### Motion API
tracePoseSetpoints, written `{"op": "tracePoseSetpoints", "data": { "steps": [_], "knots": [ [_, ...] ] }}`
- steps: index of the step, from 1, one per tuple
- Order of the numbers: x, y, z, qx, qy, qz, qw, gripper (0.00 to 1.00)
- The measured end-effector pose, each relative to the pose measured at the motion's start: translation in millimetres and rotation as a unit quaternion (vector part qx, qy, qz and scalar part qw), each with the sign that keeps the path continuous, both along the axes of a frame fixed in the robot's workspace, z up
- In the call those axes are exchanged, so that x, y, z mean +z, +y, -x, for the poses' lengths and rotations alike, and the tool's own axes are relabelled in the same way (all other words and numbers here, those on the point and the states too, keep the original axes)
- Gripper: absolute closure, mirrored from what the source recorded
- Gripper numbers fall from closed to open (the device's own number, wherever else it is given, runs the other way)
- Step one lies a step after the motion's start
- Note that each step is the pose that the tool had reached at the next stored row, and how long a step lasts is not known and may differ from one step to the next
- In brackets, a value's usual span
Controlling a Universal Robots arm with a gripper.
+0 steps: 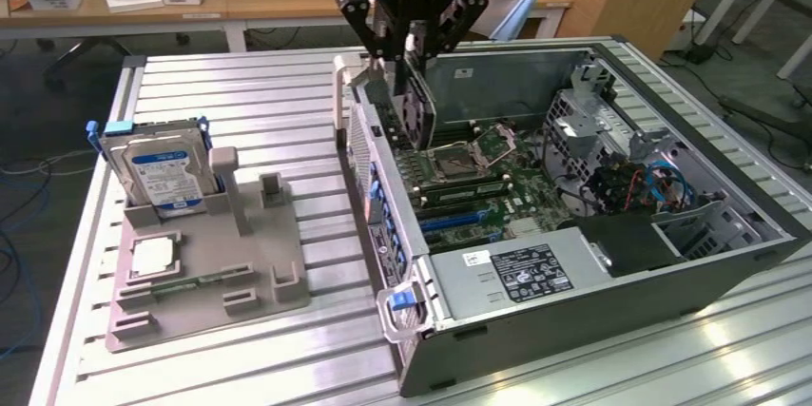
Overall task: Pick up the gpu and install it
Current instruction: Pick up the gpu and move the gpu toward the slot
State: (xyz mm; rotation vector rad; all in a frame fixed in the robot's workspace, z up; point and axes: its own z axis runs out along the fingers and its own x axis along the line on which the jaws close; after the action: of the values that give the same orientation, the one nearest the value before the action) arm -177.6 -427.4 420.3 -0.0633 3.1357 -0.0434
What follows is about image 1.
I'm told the black graphics card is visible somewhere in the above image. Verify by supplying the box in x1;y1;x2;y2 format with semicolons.
367;20;440;154

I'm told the metal socket cover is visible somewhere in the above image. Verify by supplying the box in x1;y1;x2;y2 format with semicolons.
472;123;520;168

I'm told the CPU socket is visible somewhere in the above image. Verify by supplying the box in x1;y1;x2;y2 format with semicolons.
430;144;491;180

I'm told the metal drive cage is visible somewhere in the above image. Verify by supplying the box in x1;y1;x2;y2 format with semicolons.
543;56;642;174

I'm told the dark installed RAM stick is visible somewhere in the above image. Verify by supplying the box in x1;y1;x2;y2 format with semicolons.
418;180;514;206

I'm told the white box red button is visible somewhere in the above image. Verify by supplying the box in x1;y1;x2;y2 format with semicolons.
675;9;710;53

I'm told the green motherboard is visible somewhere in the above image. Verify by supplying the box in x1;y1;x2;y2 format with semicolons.
374;118;602;255

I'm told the black power adapter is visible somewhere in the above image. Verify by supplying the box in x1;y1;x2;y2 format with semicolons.
683;43;719;65

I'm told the blue expansion slot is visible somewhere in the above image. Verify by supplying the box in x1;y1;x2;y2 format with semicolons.
418;213;484;232

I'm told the silver hard disk blue label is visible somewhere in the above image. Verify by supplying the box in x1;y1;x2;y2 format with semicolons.
104;132;212;211

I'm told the blue disk caddy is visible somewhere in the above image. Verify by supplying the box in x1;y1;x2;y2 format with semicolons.
84;115;222;217

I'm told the black floor stand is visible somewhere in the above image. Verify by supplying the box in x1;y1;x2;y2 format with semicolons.
716;94;812;139

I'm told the grey power supply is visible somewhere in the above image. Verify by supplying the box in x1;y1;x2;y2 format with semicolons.
430;227;612;322

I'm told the blue case latch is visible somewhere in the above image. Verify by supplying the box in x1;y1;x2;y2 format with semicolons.
387;291;415;315

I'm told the silver CPU chip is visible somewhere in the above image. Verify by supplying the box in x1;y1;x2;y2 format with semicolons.
130;237;178;278

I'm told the green loose RAM stick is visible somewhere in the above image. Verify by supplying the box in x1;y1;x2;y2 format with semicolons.
148;274;228;291

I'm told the metal disk bay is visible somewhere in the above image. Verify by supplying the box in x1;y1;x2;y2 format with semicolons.
651;196;767;262

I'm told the grey parts rack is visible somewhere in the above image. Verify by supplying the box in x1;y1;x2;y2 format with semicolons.
100;146;312;355

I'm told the black open PC case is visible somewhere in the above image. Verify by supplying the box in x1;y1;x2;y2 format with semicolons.
334;38;812;398

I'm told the blue wire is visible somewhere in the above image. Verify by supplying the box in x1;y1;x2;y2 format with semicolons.
640;161;699;212

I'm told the red wire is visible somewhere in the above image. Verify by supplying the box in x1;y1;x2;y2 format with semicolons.
623;165;642;211

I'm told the white table frame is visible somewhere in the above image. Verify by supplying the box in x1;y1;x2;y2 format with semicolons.
695;0;812;79

